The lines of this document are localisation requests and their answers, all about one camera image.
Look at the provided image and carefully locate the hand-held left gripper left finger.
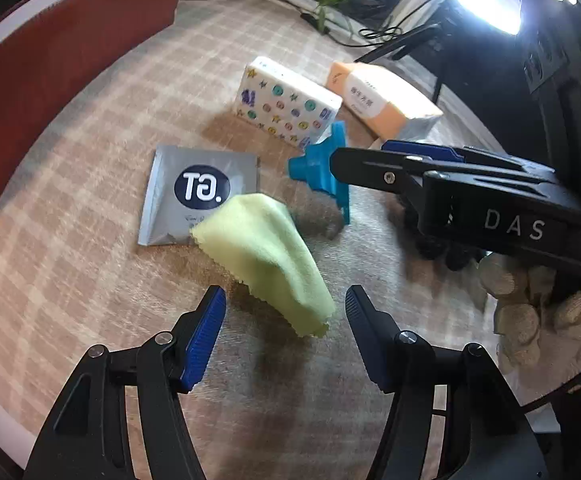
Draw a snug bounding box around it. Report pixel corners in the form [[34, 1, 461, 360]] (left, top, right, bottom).
[[23, 285, 227, 480]]

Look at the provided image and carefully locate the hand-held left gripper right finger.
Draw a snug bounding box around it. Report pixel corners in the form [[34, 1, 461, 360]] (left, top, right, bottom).
[[345, 285, 551, 480]]

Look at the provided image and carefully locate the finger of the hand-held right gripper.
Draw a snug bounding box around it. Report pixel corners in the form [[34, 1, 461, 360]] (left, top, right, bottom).
[[381, 139, 557, 183], [331, 146, 427, 202]]

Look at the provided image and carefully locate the orange tissue pack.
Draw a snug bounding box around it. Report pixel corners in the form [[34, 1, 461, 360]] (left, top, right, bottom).
[[327, 61, 444, 142]]

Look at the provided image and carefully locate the yellow-green microfibre cloth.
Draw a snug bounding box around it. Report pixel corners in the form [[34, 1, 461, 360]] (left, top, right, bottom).
[[190, 192, 336, 339]]

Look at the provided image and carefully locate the person's right hand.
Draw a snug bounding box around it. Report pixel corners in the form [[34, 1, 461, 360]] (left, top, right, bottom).
[[478, 252, 581, 370]]

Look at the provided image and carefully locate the blue plastic fitting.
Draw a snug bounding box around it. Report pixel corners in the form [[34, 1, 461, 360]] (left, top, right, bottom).
[[288, 121, 353, 226]]

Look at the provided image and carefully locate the black tripod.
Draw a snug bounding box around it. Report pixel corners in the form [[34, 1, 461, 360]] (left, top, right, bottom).
[[355, 10, 471, 106]]

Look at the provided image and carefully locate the white printed tissue pack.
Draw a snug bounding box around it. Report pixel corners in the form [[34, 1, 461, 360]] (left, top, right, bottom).
[[235, 56, 344, 149]]

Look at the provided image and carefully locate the beige plaid mat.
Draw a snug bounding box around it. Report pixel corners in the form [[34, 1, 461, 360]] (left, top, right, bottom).
[[0, 0, 521, 466]]

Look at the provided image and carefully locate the grey foil packet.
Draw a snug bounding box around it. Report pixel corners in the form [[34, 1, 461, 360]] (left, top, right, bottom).
[[138, 144, 262, 247]]

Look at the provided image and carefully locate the red-brown cardboard box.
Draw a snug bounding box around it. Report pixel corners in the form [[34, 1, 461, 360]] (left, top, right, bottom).
[[0, 0, 185, 218]]

